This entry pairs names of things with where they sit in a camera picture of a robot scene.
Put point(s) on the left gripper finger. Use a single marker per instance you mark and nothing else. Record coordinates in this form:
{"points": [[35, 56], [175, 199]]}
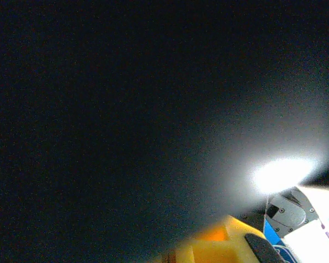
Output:
{"points": [[214, 246]]}

